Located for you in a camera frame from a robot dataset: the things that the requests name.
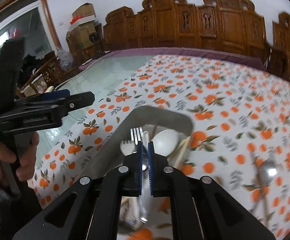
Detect metal fork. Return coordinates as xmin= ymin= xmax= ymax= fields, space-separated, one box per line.
xmin=130 ymin=127 xmax=143 ymax=145

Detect white plastic fork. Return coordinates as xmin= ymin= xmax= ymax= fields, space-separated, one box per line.
xmin=120 ymin=140 xmax=137 ymax=156

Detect plastic bag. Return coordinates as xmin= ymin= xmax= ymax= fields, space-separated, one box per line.
xmin=57 ymin=47 xmax=74 ymax=71

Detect carved wooden armchair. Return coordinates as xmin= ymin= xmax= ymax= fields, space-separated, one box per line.
xmin=267 ymin=12 xmax=290 ymax=82

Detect orange print tablecloth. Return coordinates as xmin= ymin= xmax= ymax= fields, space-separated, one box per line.
xmin=31 ymin=55 xmax=290 ymax=239

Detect carved wooden bench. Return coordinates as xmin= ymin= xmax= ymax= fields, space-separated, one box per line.
xmin=103 ymin=0 xmax=266 ymax=59

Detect purple bench cushion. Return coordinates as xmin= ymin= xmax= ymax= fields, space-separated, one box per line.
xmin=79 ymin=47 xmax=266 ymax=71

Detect wooden chopstick in tray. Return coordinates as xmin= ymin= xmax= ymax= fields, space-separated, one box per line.
xmin=173 ymin=136 xmax=191 ymax=168

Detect large white plastic ladle spoon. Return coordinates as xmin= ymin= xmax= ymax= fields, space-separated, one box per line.
xmin=152 ymin=129 xmax=179 ymax=157

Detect person's left hand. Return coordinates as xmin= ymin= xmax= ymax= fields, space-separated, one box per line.
xmin=0 ymin=132 xmax=39 ymax=184

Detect metal tray container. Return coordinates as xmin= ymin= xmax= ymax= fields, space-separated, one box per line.
xmin=82 ymin=106 xmax=194 ymax=230

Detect large metal spoon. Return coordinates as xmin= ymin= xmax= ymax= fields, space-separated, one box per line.
xmin=256 ymin=158 xmax=280 ymax=221

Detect cardboard boxes stack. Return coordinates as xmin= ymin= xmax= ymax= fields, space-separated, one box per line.
xmin=66 ymin=3 xmax=102 ymax=61

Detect small metal spoon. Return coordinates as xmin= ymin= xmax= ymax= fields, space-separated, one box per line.
xmin=133 ymin=164 xmax=152 ymax=231

